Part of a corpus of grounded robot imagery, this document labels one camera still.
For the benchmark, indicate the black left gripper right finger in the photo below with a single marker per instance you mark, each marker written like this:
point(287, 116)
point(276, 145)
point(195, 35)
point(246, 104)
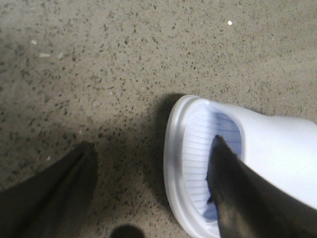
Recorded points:
point(248, 206)

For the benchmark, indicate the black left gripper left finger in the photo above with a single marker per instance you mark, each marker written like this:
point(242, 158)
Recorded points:
point(54, 202)

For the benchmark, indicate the light blue slipper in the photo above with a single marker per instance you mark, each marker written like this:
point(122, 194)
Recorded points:
point(282, 150)

